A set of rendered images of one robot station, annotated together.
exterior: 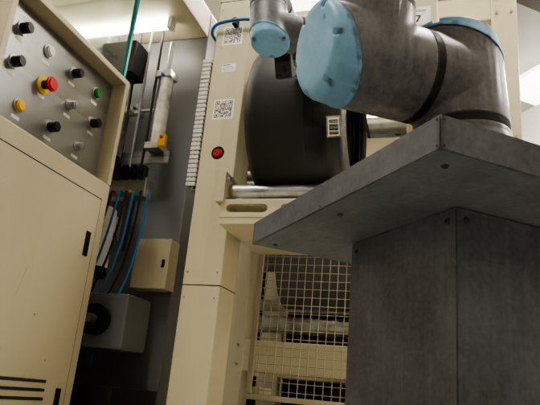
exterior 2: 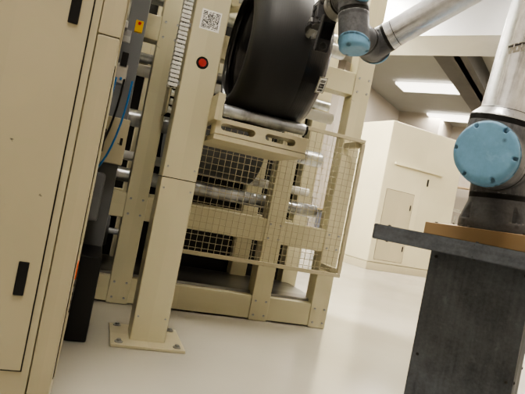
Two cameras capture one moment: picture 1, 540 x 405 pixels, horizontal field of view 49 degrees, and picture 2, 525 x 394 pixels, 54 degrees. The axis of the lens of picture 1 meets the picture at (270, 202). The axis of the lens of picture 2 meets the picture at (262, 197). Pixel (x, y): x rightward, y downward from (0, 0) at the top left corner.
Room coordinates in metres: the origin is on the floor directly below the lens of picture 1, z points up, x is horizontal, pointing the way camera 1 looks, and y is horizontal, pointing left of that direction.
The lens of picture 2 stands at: (0.08, 1.07, 0.60)
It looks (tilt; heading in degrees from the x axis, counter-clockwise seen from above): 1 degrees up; 324
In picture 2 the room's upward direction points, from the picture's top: 11 degrees clockwise
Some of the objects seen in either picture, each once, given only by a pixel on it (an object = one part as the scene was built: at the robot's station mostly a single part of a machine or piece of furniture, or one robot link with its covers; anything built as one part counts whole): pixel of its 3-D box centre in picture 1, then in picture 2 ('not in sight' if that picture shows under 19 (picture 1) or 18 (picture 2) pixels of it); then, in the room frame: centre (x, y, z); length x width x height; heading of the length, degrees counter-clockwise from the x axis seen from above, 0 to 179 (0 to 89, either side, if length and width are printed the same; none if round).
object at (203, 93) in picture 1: (202, 123); (185, 24); (1.88, 0.26, 1.19); 0.05 x 0.04 x 0.48; 161
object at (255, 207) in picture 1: (281, 212); (259, 136); (1.68, -0.04, 0.83); 0.36 x 0.09 x 0.06; 71
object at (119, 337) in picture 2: not in sight; (145, 335); (1.88, 0.17, 0.01); 0.27 x 0.27 x 0.02; 71
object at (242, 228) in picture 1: (292, 237); (247, 148); (1.82, -0.08, 0.80); 0.37 x 0.36 x 0.02; 161
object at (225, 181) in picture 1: (243, 206); (209, 112); (1.87, 0.09, 0.90); 0.40 x 0.03 x 0.10; 161
